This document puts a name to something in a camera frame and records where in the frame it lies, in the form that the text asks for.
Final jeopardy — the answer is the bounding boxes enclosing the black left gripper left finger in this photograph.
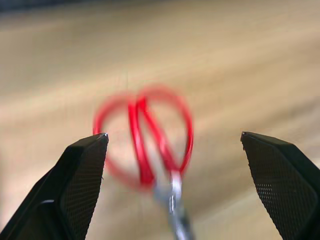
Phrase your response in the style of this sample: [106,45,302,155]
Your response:
[0,132,110,240]

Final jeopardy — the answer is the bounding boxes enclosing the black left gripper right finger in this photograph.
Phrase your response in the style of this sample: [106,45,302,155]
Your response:
[240,131,320,240]

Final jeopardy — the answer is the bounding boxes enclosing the red-handled steel scissors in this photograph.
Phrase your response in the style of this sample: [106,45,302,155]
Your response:
[92,86,195,240]

